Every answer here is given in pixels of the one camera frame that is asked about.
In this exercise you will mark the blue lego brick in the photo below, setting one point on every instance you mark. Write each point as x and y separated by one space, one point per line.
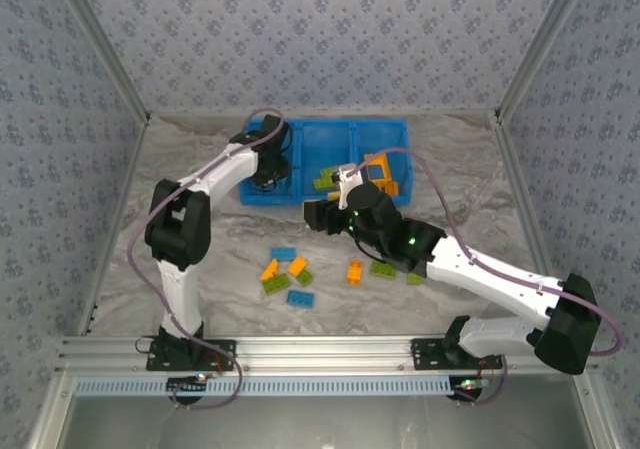
300 299
283 254

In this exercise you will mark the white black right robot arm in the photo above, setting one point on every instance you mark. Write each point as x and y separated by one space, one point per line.
490 279

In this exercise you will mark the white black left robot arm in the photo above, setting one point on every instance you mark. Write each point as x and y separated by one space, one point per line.
180 294

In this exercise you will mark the blue three-compartment plastic bin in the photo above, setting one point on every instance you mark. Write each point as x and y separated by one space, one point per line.
320 144

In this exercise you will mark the right circuit board with LED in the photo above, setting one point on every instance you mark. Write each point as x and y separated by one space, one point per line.
467 384

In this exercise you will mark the circuit board with led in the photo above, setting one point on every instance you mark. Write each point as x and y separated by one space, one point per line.
467 384
187 384

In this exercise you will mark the grey metal tray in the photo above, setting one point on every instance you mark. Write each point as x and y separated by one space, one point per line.
320 424

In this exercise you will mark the left circuit board with LED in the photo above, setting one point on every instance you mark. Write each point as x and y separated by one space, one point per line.
187 384

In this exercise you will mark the large orange lego frame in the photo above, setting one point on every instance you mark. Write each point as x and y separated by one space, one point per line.
386 166

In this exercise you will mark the aluminium left side rail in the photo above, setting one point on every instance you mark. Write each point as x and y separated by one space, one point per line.
123 194

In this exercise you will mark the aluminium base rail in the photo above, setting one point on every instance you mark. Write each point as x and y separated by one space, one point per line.
325 354

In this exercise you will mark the aluminium right side rail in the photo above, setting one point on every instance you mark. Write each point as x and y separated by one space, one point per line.
522 194

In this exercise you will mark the aluminium left corner post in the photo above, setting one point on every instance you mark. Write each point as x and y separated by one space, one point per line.
105 44

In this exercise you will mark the aluminium corner post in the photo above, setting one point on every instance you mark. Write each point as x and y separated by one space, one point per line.
105 44
540 44

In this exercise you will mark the aluminium right corner post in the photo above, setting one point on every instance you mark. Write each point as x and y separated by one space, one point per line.
540 44

